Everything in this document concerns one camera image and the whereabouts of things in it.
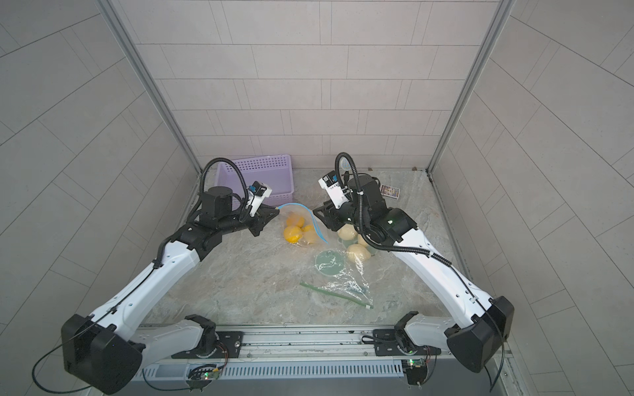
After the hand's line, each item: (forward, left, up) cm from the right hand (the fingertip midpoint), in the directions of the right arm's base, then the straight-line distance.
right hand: (319, 208), depth 70 cm
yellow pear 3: (+5, +5, -23) cm, 24 cm away
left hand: (+4, +12, -4) cm, 13 cm away
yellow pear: (+5, +11, -21) cm, 24 cm away
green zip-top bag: (-8, -5, -27) cm, 28 cm away
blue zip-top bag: (+4, +6, -7) cm, 10 cm away
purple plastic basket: (+41, +22, -24) cm, 53 cm away
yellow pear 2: (+7, +9, -15) cm, 19 cm away
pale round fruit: (-3, -12, -23) cm, 26 cm away
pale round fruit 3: (+2, -14, -25) cm, 29 cm away
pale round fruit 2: (+7, -9, -26) cm, 28 cm away
